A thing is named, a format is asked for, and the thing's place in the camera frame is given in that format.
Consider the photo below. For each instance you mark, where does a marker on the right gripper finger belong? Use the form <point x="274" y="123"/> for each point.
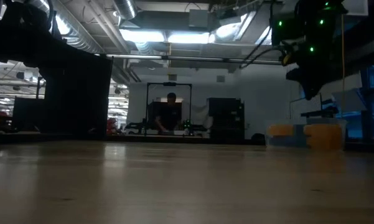
<point x="312" y="88"/>
<point x="294" y="74"/>

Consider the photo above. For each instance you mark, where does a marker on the blue square building block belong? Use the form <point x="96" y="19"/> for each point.
<point x="287" y="142"/>

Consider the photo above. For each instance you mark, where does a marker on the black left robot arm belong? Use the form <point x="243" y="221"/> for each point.
<point x="12" y="43"/>

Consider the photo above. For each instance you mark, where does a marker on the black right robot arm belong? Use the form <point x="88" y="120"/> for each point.
<point x="317" y="18"/>

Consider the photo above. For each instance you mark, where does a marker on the whiteboard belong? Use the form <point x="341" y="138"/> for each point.
<point x="298" y="115"/>

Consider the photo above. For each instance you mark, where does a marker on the grey tilted panel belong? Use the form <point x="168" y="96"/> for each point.
<point x="348" y="101"/>

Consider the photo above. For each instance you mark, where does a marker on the clear plastic container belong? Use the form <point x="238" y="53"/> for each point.
<point x="298" y="129"/>

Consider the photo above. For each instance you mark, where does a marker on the black storage box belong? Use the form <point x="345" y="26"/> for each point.
<point x="28" y="115"/>

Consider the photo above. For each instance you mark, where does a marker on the black equipment cabinet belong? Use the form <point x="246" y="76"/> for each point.
<point x="225" y="115"/>

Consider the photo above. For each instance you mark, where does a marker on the ceiling light panel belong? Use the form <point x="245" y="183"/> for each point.
<point x="143" y="35"/>

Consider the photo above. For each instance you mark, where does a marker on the red background object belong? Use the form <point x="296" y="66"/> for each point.
<point x="112" y="124"/>

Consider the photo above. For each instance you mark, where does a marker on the white cloth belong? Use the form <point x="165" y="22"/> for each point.
<point x="200" y="115"/>

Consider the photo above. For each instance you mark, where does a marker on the long ceiling pipe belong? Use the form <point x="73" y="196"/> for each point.
<point x="189" y="58"/>

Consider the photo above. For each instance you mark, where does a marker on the grey ceiling box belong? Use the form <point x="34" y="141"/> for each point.
<point x="199" y="18"/>

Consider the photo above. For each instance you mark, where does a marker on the person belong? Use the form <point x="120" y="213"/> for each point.
<point x="169" y="115"/>

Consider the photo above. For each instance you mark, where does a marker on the black wall shelf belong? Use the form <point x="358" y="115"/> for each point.
<point x="317" y="113"/>

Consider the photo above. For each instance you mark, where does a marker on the round silver air duct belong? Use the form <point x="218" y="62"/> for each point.
<point x="126" y="7"/>

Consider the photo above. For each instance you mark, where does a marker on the black metal table frame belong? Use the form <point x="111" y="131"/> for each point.
<point x="81" y="138"/>

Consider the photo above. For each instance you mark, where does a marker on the black robot station frame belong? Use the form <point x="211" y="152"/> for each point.
<point x="169" y="84"/>

